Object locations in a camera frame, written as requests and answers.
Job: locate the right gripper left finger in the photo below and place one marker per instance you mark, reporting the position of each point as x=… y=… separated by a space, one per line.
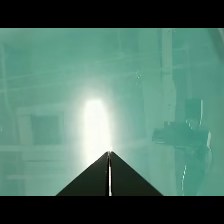
x=91 y=182

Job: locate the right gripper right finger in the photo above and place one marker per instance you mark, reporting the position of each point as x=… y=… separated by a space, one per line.
x=130 y=183

